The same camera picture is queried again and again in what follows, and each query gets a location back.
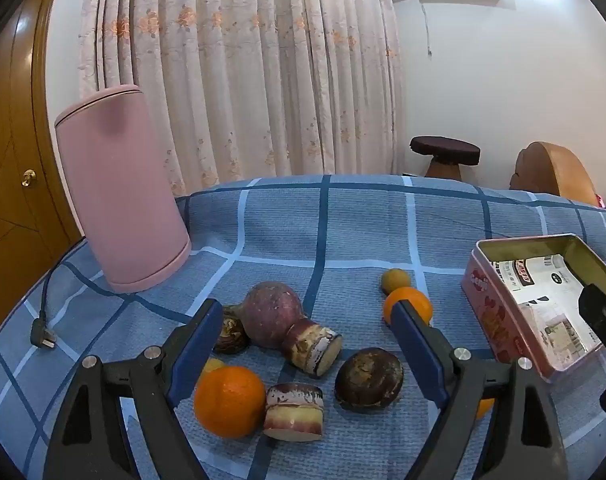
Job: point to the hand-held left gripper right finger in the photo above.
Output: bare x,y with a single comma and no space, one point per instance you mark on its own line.
415,350

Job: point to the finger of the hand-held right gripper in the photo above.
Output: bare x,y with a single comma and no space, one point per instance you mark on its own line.
600,312

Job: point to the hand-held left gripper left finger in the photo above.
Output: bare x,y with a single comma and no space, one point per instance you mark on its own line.
198,345

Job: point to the small orange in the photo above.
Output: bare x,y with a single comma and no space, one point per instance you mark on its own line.
484,408
413,302

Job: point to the dark brown round fruit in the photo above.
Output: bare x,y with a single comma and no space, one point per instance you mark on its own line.
369,380
232,335

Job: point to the large orange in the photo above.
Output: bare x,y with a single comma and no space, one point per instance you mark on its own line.
229,401

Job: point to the small yellow-brown round fruit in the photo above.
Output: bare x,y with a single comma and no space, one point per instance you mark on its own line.
395,280

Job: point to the pink metal tin box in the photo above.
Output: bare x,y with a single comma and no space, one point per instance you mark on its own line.
493,320

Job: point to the sugarcane piece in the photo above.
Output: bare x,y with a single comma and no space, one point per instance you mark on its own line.
293,412
313,350

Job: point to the small yellow fruit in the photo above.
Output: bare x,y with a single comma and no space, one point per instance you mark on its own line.
212,365

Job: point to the purple round fruit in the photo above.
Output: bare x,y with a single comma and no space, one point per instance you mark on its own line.
270,317

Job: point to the blue plaid blanket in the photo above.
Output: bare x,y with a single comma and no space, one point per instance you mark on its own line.
333,230

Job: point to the brown round-backed chair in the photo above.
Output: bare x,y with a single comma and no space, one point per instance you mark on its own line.
553,170

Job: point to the pink cylinder container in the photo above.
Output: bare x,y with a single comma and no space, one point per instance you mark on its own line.
120,185

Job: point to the round wooden stool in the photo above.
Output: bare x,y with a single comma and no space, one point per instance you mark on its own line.
445,150

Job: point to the brass door knob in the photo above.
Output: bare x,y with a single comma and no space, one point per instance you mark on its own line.
29,177

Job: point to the floral white curtain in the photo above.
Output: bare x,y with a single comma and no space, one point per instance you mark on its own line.
243,85

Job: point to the wooden door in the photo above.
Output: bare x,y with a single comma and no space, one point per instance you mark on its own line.
18,110

